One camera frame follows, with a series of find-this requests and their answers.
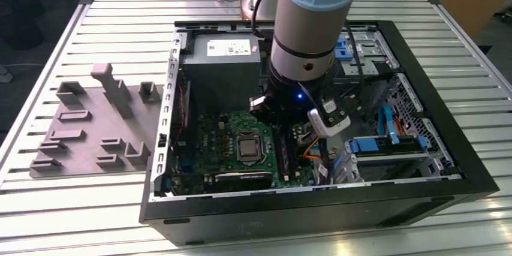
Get CPU socket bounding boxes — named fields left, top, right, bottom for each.
left=233, top=131, right=265, bottom=165

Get grey parts rack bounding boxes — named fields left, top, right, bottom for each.
left=29, top=62, right=165, bottom=179

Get silver drive cage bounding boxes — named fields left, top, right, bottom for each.
left=333, top=28, right=401, bottom=89

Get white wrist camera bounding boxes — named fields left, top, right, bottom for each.
left=307, top=108, right=352, bottom=137

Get orange wires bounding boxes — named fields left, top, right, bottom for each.
left=301, top=144, right=321, bottom=161

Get silver CPU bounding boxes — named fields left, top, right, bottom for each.
left=239, top=140, right=261, bottom=156

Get black PC case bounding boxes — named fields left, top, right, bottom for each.
left=137, top=19, right=501, bottom=246

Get grey power supply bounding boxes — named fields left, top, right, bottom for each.
left=181, top=33, right=269, bottom=113

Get blue flat data wire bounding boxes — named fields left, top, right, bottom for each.
left=377, top=106, right=401, bottom=144

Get black chair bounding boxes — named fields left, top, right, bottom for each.
left=0, top=0, right=45, bottom=50

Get red black twisted wire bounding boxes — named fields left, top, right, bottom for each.
left=177, top=83, right=189, bottom=137

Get blue disk carrier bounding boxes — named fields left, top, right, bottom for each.
left=335, top=35, right=355, bottom=62

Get black camera cable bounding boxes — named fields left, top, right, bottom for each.
left=345, top=25, right=369, bottom=113

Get hard disk in blue carrier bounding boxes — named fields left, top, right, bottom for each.
left=345, top=135, right=429, bottom=156

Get black graphics card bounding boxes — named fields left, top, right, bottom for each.
left=203, top=170, right=273, bottom=192

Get green motherboard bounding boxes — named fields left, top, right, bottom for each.
left=167, top=109, right=321, bottom=195

